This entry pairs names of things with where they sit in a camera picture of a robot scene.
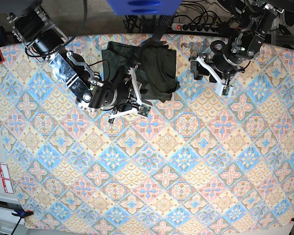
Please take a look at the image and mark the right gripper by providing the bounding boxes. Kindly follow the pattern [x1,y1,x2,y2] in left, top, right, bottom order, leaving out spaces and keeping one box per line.
[89,66,137,123]

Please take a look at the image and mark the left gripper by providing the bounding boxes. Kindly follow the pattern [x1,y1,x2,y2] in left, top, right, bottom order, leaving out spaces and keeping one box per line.
[190,53,243,83]

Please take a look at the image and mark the dark green long-sleeve shirt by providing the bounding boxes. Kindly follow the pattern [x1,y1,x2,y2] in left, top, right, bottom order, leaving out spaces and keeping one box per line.
[101,39,180,102]

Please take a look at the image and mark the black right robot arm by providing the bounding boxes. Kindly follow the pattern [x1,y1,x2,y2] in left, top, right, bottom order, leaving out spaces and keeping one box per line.
[8,2,143,122]

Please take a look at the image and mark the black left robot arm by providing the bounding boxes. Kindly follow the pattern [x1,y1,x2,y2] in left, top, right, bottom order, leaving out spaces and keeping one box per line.
[201,0,280,85]

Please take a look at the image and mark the white power strip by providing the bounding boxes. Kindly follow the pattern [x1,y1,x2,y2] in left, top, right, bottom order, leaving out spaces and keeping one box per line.
[171,23,217,33]

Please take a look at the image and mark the black remote control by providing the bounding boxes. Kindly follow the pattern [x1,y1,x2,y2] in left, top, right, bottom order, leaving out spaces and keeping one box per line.
[152,15,173,41]

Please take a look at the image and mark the patterned tile tablecloth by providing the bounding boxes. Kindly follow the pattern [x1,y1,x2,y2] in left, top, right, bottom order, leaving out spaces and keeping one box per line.
[0,35,294,235]

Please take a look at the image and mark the blue plastic box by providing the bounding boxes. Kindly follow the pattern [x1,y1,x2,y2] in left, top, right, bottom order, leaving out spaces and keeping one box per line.
[107,0,182,16]

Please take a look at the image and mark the red white labels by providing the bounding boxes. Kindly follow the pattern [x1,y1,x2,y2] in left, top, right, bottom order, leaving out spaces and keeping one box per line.
[0,163,14,194]

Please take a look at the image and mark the blue clamp bottom left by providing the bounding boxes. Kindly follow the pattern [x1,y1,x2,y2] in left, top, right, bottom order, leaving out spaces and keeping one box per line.
[11,209,34,235]

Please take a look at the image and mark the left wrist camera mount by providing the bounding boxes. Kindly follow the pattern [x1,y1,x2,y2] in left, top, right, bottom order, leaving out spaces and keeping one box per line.
[188,55,245,97]

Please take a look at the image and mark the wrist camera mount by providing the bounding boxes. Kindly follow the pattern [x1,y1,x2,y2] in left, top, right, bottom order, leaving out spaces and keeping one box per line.
[188,55,245,97]
[110,64,153,118]

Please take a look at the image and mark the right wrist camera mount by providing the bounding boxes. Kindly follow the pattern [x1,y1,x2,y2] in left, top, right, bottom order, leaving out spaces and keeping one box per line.
[110,64,153,118]

